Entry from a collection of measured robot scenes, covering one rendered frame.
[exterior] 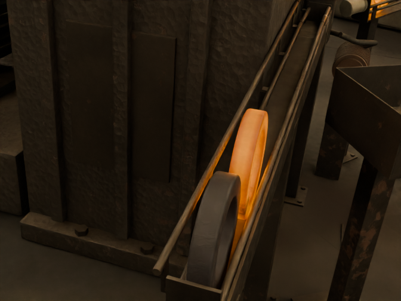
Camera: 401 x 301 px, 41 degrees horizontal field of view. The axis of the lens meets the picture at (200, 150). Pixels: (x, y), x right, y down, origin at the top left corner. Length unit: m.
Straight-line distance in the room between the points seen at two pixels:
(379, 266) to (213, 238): 1.23
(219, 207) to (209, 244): 0.05
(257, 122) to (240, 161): 0.07
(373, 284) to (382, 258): 0.14
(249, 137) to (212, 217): 0.19
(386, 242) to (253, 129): 1.20
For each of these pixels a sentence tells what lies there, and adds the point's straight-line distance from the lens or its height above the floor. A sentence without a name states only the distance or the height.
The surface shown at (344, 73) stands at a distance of 1.24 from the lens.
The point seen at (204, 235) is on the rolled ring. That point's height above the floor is 0.72.
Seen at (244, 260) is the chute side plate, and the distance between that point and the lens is 0.80.
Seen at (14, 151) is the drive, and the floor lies 0.25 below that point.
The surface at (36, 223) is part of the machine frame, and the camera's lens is 1.77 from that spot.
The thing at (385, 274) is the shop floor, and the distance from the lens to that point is 1.83.
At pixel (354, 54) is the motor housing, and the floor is 0.53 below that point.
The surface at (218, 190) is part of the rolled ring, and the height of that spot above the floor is 0.75.
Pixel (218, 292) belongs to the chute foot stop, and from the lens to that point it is 0.69.
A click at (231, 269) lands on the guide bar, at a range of 0.77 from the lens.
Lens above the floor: 1.13
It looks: 30 degrees down
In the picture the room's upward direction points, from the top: 5 degrees clockwise
